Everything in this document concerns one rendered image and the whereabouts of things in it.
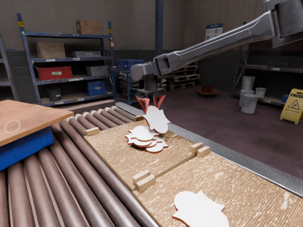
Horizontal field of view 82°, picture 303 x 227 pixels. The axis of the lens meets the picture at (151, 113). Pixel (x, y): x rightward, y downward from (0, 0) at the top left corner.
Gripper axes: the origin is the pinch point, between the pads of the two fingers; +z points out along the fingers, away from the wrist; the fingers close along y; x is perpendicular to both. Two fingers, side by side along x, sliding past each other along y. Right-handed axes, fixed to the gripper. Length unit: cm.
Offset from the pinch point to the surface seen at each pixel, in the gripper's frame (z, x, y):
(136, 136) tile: 8.4, -3.2, -10.8
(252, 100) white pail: 74, 69, 334
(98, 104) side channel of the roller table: 11, 55, 0
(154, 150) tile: 11.3, -12.5, -9.0
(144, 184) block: 10.3, -24.7, -23.9
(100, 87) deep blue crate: 71, 374, 148
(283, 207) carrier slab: 12, -52, -1
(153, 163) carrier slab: 12.3, -17.0, -13.7
